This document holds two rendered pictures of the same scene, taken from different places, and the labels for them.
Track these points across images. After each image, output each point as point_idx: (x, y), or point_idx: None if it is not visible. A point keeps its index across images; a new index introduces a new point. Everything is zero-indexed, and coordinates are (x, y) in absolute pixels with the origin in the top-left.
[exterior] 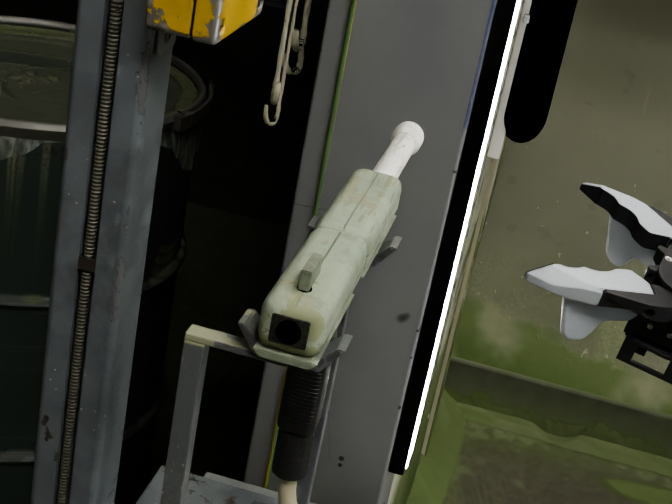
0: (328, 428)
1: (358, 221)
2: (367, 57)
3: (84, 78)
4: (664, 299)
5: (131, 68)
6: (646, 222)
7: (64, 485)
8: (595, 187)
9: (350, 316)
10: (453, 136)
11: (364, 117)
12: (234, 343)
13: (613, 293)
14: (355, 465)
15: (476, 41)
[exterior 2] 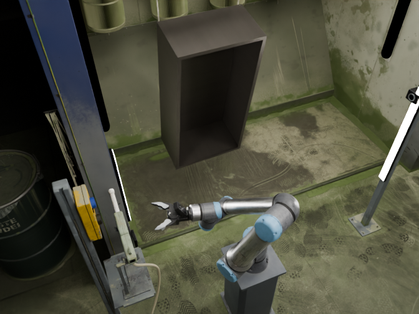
0: (115, 223)
1: (125, 230)
2: (92, 176)
3: (81, 247)
4: (173, 221)
5: (88, 243)
6: (163, 206)
7: (101, 283)
8: (153, 204)
9: (110, 208)
10: (114, 178)
11: (96, 184)
12: (124, 263)
13: (166, 225)
14: None
15: (110, 165)
